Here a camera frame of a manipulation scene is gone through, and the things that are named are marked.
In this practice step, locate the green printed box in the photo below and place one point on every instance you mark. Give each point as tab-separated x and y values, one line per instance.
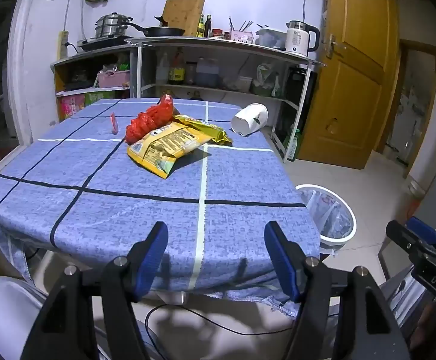
99	97

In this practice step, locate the black induction cooker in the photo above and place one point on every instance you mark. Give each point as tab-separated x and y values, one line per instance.
98	43

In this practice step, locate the brown jar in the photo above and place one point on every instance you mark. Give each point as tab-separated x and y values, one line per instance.
190	73

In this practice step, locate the steel steamer pot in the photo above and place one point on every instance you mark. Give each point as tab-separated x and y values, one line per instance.
111	26

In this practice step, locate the white metal shelf rack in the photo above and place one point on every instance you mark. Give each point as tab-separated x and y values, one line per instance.
221	43

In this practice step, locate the pink plastic basket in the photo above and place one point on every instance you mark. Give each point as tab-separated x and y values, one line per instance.
113	80

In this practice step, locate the black frying pan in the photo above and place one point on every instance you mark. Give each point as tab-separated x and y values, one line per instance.
163	31

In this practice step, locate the dark tall flask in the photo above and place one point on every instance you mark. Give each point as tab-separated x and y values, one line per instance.
296	86

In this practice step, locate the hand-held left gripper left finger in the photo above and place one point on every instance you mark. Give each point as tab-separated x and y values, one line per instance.
152	258

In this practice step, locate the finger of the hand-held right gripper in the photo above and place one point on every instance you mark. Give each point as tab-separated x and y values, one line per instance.
423	229
403	238

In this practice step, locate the low wooden shelf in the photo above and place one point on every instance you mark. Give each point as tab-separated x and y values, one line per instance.
58	78

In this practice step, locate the red noodle packet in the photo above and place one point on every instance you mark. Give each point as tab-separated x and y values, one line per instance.
150	120

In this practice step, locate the green plastic bottle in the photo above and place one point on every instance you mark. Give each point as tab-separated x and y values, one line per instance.
293	144

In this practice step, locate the red lid jar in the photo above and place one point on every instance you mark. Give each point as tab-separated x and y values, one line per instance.
216	32

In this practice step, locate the blue checked tablecloth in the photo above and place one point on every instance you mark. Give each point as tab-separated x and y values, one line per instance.
90	195

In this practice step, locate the white stool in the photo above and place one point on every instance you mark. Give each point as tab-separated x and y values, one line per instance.
4	307

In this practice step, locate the bunched plastic bags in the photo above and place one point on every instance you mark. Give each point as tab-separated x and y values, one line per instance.
266	78

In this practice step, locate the soy sauce bottle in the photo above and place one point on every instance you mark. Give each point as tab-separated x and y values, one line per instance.
176	67

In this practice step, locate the pink printed box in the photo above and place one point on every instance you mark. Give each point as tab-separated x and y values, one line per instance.
69	105

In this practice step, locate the large yellow snack packet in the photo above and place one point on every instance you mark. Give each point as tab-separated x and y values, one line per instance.
165	146

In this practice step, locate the white plastic bottle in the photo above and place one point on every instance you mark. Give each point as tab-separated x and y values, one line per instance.
161	69

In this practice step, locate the grey plastic jug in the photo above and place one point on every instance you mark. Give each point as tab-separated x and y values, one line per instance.
207	71

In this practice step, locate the small pink plastic cup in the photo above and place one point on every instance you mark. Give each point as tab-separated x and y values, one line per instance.
113	124

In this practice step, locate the white bin with liner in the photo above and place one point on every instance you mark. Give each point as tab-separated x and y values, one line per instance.
326	210

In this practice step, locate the white tub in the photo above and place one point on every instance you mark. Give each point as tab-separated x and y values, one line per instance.
244	82

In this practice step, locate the yellow wrapper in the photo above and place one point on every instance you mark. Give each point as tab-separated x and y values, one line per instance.
210	131

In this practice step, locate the wooden door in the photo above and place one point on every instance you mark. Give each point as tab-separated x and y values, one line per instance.
353	82

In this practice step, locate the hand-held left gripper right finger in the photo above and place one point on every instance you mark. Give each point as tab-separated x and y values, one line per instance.
283	262

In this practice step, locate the clear plastic container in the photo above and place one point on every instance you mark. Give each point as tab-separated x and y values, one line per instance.
270	37

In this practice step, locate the green glass bottle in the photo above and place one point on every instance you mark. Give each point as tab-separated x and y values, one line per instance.
201	26

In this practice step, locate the yellow power strip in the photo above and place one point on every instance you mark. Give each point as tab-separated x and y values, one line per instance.
63	45

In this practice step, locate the pink utensil holder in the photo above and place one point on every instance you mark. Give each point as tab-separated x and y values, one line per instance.
241	36

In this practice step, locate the white electric kettle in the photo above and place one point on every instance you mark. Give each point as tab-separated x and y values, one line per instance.
296	39

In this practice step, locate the wooden cutting board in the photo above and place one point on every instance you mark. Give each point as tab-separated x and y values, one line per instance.
184	13

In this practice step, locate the white paper cup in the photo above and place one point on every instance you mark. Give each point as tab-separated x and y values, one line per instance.
249	118

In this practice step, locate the dark glass bottle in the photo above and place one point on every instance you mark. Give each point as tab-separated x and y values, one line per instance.
208	26

